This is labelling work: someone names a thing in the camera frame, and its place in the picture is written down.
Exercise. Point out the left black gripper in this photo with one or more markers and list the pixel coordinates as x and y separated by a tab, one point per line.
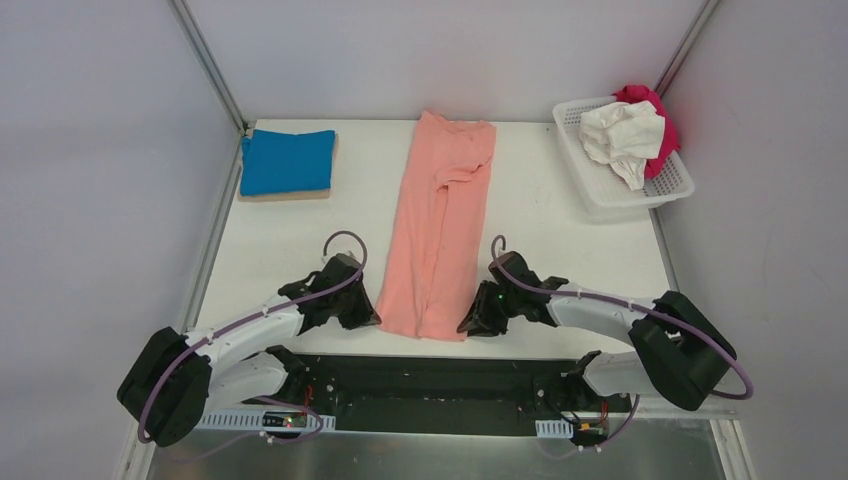
353	302

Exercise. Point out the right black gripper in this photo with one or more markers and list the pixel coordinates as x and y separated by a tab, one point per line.
486	304

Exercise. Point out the salmon pink t shirt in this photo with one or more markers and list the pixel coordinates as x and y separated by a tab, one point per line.
431	271

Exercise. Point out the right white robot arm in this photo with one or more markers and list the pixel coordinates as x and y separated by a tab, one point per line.
676	352

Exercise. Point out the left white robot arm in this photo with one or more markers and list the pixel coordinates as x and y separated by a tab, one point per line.
179	378

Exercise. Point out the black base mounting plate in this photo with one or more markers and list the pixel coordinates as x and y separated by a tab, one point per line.
454	396

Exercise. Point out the left electronics board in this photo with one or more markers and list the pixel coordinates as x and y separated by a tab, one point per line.
284	420

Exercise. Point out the electronics board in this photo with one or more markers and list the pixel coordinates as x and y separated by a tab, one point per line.
284	420
589	433

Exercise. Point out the white plastic basket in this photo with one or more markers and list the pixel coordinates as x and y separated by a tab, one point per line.
600	188

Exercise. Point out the right electronics board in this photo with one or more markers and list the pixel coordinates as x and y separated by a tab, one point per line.
589	433

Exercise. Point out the folded blue t shirt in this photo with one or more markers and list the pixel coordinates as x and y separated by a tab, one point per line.
288	161

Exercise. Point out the crumpled white t shirt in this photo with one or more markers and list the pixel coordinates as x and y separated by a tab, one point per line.
625	137

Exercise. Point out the magenta red t shirt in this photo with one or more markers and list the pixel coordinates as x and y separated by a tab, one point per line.
637	93

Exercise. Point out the aluminium frame rail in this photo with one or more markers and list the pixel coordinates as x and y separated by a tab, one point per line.
209	65

